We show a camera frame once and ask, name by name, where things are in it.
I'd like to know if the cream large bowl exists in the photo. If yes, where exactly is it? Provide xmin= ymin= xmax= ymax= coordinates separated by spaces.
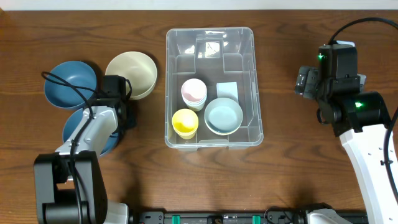
xmin=105 ymin=51 xmax=158 ymax=100

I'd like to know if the yellow cup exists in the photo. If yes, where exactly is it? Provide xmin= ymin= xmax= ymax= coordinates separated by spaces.
xmin=174 ymin=126 xmax=197 ymax=140
xmin=172 ymin=109 xmax=198 ymax=133

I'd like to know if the pink cup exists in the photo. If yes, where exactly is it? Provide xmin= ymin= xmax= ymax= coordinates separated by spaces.
xmin=181 ymin=78 xmax=207 ymax=103

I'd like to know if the clear plastic storage container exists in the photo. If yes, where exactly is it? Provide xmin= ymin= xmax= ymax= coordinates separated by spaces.
xmin=165 ymin=27 xmax=264 ymax=151

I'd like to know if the grey small bowl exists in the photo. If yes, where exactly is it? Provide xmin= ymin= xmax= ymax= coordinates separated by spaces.
xmin=204 ymin=98 xmax=243 ymax=136

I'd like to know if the cream white cup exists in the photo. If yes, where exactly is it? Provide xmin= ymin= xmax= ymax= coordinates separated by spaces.
xmin=185 ymin=102 xmax=205 ymax=112

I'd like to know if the light blue cup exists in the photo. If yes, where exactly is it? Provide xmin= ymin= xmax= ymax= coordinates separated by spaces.
xmin=183 ymin=97 xmax=206 ymax=106

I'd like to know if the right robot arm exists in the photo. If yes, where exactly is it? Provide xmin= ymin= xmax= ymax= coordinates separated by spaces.
xmin=294 ymin=43 xmax=397 ymax=223

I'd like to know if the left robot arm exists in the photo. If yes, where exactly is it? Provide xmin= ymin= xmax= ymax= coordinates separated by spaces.
xmin=34 ymin=75 xmax=132 ymax=223

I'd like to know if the dark blue bowl upper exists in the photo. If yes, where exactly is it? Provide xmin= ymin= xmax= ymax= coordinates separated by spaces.
xmin=42 ymin=61 xmax=97 ymax=110

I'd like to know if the dark blue bowl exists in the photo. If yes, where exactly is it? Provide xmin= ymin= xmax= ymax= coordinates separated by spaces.
xmin=62 ymin=109 xmax=119 ymax=156
xmin=42 ymin=61 xmax=97 ymax=110

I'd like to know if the dark blue bowl lower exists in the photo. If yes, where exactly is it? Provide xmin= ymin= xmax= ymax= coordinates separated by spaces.
xmin=62 ymin=109 xmax=119 ymax=156

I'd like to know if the white paper label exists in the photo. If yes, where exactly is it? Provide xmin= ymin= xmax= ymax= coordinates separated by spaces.
xmin=216 ymin=82 xmax=239 ymax=103

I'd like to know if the right black cable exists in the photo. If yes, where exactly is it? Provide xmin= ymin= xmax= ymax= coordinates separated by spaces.
xmin=328 ymin=17 xmax=398 ymax=203

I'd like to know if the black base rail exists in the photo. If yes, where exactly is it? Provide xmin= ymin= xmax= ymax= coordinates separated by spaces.
xmin=129 ymin=210 xmax=369 ymax=224

